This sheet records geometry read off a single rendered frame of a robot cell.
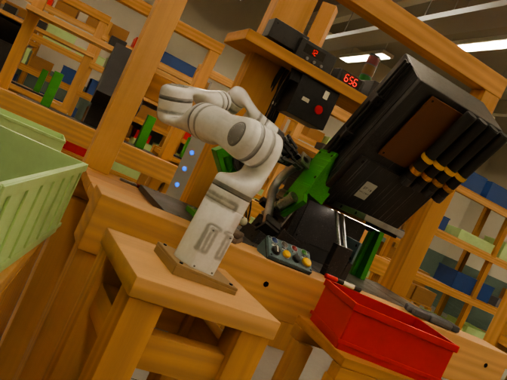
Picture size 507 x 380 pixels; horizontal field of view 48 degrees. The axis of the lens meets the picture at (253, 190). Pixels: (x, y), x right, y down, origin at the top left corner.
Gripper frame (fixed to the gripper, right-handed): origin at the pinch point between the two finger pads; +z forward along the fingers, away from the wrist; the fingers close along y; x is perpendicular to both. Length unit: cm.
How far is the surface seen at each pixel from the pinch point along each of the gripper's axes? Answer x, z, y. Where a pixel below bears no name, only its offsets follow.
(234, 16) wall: 482, 126, 910
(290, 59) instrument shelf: -9.7, -21.3, 28.2
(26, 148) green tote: 4, -72, -61
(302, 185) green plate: -1.0, 2.8, -10.1
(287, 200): 1.4, 0.0, -18.2
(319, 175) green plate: -8.3, 3.0, -9.4
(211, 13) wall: 503, 87, 891
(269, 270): -1.2, -2.4, -49.3
